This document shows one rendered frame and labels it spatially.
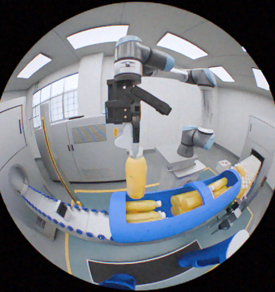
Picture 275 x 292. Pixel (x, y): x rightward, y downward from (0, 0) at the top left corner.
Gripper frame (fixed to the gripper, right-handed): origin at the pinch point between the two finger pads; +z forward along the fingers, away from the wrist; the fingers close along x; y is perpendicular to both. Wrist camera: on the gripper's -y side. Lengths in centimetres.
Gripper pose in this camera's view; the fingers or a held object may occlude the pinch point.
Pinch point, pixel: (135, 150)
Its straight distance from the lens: 27.9
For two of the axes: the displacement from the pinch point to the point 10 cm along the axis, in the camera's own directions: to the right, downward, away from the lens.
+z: 0.0, 9.2, 4.0
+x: 0.9, 4.0, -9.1
